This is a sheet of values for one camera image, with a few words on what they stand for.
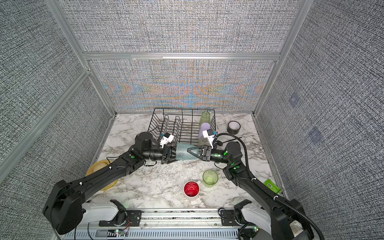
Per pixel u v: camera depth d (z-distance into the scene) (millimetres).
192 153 633
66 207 403
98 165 855
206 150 615
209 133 662
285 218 396
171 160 701
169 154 650
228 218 732
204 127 920
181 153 630
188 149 636
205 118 1012
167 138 716
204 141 879
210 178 859
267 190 475
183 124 1117
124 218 688
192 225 730
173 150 672
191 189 815
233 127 1091
